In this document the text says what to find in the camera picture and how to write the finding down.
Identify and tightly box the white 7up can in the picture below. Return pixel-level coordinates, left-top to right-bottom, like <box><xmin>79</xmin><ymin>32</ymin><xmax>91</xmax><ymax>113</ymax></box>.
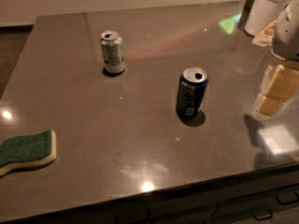
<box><xmin>100</xmin><ymin>30</ymin><xmax>125</xmax><ymax>74</ymax></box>

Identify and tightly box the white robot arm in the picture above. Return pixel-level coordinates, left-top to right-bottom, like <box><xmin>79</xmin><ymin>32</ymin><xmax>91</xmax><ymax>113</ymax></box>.
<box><xmin>252</xmin><ymin>0</ymin><xmax>299</xmax><ymax>117</ymax></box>

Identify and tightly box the dark object behind bucket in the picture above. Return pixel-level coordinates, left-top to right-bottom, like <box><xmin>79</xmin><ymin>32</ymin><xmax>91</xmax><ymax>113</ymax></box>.
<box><xmin>237</xmin><ymin>0</ymin><xmax>255</xmax><ymax>31</ymax></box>

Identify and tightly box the green yellow sponge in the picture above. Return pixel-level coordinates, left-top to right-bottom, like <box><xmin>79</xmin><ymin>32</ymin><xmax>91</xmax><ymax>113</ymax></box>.
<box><xmin>0</xmin><ymin>129</ymin><xmax>57</xmax><ymax>176</ymax></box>

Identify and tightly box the black drawer handle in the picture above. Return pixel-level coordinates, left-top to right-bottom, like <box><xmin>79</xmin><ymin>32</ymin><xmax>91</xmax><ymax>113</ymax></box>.
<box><xmin>252</xmin><ymin>210</ymin><xmax>273</xmax><ymax>221</ymax></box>

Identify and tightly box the blue pepsi can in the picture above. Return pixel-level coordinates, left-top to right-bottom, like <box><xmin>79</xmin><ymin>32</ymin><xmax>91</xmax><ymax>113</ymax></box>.
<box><xmin>176</xmin><ymin>67</ymin><xmax>208</xmax><ymax>117</ymax></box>

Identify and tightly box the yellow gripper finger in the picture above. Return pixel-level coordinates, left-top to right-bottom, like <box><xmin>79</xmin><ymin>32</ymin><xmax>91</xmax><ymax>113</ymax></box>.
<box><xmin>256</xmin><ymin>62</ymin><xmax>299</xmax><ymax>117</ymax></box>

